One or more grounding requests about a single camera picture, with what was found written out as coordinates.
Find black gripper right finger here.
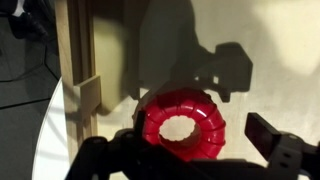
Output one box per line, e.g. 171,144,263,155
244,112,281,160

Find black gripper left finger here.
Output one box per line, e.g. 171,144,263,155
134,111,146,141

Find red ribbed ring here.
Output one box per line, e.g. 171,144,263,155
141,88,227,163

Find light wooden slatted tray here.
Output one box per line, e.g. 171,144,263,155
55,0,319,160

